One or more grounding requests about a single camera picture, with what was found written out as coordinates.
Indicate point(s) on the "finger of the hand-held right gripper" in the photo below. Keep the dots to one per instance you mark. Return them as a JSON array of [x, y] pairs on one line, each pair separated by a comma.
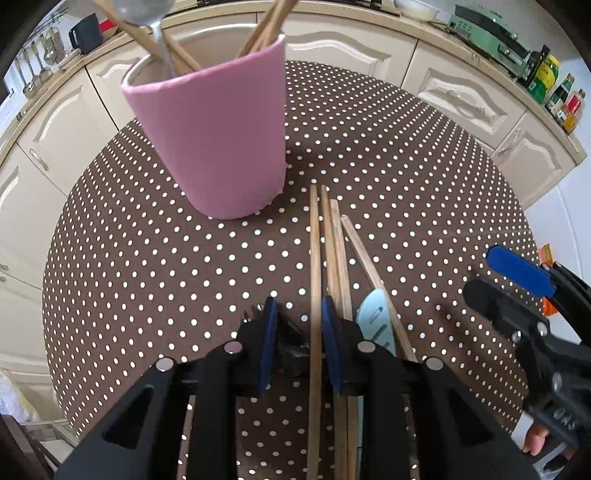
[[517, 270], [503, 309]]

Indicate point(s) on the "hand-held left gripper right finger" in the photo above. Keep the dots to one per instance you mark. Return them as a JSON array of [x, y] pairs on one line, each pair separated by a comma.
[[332, 350]]

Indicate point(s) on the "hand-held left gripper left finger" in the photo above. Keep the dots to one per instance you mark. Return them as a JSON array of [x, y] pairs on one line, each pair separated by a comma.
[[268, 350]]

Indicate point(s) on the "light blue knife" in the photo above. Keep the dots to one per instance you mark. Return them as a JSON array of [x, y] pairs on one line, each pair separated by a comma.
[[376, 318]]

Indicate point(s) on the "bunch of wooden chopsticks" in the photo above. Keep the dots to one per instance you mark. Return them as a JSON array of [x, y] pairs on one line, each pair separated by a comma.
[[336, 258]]

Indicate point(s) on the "pink cup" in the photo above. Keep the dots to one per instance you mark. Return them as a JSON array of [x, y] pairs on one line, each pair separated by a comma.
[[212, 138]]

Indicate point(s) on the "metal spoon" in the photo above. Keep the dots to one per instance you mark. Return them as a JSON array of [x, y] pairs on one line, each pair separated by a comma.
[[143, 11], [50, 57]]

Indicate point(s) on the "person's right hand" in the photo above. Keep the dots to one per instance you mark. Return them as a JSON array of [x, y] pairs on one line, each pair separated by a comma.
[[535, 441]]

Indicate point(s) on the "orange packet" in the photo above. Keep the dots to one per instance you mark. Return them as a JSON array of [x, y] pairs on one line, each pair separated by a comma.
[[547, 254]]

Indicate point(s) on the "brown polka dot tablecloth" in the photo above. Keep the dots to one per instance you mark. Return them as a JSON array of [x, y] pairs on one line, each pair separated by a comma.
[[161, 277]]

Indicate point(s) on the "red-capped orange bottle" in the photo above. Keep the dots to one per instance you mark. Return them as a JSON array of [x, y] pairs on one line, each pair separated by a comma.
[[575, 108]]

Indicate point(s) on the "dark sauce bottle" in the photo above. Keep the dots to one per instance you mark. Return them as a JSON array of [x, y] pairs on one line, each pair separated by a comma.
[[561, 92]]

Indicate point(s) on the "green bottle yellow cap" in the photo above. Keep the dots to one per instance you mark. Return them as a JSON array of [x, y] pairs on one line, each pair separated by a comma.
[[545, 78]]

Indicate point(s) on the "dark olive oil bottle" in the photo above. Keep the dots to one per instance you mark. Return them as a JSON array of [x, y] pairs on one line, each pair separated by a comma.
[[535, 64]]

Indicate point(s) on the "beige countertop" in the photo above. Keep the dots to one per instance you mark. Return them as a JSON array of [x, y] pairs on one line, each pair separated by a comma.
[[466, 46]]

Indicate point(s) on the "green electric cooker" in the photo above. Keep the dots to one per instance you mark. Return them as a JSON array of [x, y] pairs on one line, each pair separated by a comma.
[[489, 32]]

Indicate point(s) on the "white plastic bag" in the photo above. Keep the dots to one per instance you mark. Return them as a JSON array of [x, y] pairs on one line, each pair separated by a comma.
[[16, 399]]

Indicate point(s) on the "dark chair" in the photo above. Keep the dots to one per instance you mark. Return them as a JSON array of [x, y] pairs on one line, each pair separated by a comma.
[[18, 452]]

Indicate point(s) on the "white bowl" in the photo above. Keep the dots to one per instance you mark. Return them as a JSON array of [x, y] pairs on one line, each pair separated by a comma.
[[415, 7]]

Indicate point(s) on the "hanging metal ladle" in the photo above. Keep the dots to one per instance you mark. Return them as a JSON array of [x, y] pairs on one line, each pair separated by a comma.
[[28, 90]]

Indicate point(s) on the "hanging metal spatula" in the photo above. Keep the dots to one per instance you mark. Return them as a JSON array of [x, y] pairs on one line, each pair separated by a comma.
[[42, 71]]

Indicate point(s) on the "hanging metal kitchen utensil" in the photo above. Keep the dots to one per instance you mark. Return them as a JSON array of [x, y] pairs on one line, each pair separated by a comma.
[[33, 78], [57, 46]]

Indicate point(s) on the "red container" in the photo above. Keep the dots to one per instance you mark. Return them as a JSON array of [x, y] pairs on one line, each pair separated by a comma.
[[108, 27]]

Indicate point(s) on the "black kettle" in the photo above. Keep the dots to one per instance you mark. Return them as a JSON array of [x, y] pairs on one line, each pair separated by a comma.
[[85, 34]]

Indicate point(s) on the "hanging metal spoon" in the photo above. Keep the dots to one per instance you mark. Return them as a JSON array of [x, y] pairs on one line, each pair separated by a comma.
[[50, 57]]

